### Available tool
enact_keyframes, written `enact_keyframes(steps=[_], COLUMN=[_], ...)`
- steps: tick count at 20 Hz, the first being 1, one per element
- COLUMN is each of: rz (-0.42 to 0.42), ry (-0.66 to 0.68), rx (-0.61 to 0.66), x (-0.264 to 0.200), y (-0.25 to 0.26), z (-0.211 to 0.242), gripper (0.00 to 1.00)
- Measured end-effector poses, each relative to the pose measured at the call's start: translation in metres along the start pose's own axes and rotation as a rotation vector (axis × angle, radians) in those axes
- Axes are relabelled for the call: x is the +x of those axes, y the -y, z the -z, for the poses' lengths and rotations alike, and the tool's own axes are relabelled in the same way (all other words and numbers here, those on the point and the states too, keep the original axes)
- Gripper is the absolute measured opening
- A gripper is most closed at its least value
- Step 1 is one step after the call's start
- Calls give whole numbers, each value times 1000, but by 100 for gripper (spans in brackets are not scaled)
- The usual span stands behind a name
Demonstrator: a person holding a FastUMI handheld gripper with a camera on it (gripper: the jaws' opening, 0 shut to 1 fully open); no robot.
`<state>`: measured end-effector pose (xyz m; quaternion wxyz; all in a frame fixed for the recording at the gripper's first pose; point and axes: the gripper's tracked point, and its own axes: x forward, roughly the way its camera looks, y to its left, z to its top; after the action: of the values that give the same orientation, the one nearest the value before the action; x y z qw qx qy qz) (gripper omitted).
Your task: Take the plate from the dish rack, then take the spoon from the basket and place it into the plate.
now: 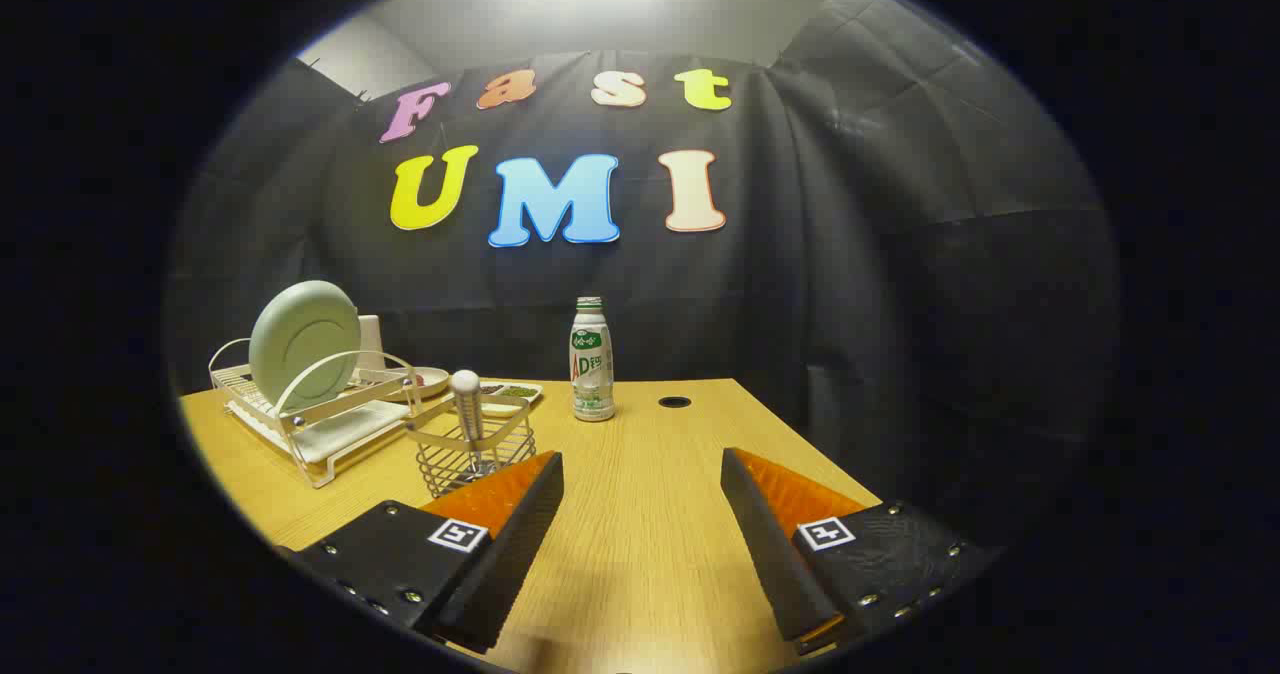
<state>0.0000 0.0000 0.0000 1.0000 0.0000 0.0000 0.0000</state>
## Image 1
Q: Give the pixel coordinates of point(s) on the pale green plate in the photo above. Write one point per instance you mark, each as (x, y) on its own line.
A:
(300, 344)

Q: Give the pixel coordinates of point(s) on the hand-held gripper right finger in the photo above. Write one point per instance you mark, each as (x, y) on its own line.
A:
(765, 554)

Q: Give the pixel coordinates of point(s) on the white bottle with green label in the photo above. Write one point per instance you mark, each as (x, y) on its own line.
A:
(592, 374)

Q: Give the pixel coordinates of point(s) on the white toaster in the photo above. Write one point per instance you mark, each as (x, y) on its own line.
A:
(371, 344)

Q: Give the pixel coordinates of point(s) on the white plate with meat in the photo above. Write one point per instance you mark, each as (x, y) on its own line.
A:
(432, 382)

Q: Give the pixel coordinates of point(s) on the black backdrop cloth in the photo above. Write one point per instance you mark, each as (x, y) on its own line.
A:
(850, 304)

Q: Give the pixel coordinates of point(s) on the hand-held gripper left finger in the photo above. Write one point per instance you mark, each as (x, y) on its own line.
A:
(520, 544)

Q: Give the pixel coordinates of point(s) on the white divided snack tray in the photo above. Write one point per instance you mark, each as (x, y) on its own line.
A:
(520, 391)

